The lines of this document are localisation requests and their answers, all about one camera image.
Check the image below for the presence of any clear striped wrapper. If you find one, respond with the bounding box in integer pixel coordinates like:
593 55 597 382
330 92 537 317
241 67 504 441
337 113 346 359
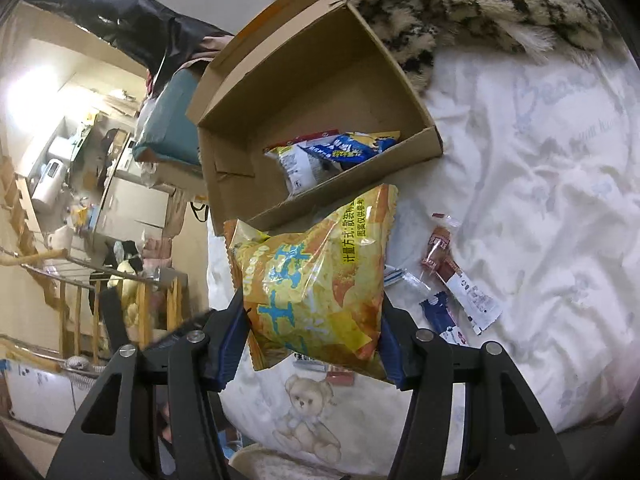
384 265 433 293

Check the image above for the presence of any yellow chip bag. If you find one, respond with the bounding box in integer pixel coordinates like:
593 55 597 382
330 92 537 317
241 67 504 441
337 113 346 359
222 183 399 386

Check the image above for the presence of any yellow plush toy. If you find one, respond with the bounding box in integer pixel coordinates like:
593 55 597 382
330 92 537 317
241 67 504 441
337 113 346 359
107 255 146 331

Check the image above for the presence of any white snack packet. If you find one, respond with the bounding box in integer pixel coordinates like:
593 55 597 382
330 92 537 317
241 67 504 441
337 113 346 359
265 144 341 198

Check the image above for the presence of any white cabinet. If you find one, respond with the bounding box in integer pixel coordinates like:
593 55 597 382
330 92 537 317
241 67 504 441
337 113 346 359
95 175 171 241

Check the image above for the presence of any fuzzy beige black blanket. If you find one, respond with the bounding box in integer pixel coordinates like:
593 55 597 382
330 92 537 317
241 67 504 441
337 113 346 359
335 0 608 96

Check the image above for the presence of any white countertop appliance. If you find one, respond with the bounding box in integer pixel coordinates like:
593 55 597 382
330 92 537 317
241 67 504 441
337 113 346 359
30 157 68 213

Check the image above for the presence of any wooden chair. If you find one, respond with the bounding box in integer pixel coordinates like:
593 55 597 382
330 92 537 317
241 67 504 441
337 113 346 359
0 247 186 361

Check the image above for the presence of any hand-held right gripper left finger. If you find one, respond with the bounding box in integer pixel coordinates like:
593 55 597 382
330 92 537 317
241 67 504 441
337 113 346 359
46 287 251 480

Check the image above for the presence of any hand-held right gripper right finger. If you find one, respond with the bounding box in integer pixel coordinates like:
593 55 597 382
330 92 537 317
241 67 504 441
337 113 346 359
377 292 593 480

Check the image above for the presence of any cardboard box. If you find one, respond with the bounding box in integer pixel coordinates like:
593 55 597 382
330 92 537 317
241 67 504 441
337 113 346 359
186 0 444 237

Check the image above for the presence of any dark red flat packet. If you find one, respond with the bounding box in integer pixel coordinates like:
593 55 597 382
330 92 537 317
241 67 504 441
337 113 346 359
292 352 357 387

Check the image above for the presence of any brown snack stick packet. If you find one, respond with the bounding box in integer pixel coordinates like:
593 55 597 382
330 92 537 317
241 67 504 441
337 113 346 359
419 212 463 286

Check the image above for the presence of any black plastic bag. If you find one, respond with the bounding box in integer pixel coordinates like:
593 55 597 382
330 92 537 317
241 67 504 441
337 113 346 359
25 0 236 96

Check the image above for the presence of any small white red packet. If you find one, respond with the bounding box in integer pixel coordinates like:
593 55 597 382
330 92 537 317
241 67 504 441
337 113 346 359
442 260 504 335

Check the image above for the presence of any small blue packet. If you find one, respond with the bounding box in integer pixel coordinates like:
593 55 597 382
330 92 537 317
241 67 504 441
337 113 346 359
419 291 468 346

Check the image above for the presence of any blue snack packet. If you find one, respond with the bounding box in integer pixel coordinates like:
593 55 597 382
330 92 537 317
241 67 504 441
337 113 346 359
305 131 402 171

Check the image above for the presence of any white printed duvet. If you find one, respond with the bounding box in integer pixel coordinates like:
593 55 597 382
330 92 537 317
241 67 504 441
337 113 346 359
206 35 640 480

